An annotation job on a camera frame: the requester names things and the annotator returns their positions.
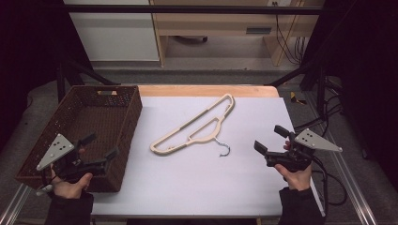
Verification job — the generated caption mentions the beige plastic clothes hanger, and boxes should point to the beige plastic clothes hanger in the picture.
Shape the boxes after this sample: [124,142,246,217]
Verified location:
[149,93,236,158]

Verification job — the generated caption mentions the person's left hand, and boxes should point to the person's left hand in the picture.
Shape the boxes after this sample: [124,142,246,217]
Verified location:
[50,170,94,200]

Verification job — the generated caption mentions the black floor cables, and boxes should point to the black floor cables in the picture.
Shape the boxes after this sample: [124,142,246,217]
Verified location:
[294,76,345,133]

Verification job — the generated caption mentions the black horizontal frame bar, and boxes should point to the black horizontal frame bar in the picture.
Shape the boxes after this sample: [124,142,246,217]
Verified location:
[62,4,327,16]

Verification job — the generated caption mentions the yellow and black tool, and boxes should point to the yellow and black tool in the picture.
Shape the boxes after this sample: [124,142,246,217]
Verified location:
[289,91,308,106]

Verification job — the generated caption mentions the light wooden desk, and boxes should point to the light wooden desk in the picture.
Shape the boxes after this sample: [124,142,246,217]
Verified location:
[149,0,325,68]

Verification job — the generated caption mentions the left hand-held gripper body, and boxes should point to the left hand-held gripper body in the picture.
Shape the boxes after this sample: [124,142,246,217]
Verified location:
[36,133,109,184]

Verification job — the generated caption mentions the white cabinet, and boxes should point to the white cabinet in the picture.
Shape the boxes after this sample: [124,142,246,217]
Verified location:
[64,0,161,62]

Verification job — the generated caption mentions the black hanging cables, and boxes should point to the black hanging cables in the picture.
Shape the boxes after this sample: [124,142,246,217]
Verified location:
[274,2,303,66]

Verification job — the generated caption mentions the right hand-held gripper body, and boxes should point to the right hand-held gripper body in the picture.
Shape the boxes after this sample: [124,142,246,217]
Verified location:
[265,127,343,173]

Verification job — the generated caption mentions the brown woven basket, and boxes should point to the brown woven basket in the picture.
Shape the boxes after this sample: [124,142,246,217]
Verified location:
[15,84,144,193]

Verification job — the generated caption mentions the person's right hand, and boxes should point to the person's right hand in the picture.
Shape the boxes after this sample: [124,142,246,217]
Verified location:
[274,163,313,191]

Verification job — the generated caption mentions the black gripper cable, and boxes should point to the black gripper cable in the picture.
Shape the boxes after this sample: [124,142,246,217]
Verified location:
[312,156,349,218]

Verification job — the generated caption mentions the aluminium rail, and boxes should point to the aluminium rail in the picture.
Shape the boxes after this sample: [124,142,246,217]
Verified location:
[304,93,378,225]
[0,183,32,225]

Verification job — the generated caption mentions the black metal stand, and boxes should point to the black metal stand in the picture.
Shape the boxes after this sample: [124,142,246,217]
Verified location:
[55,57,121,101]
[266,60,329,117]

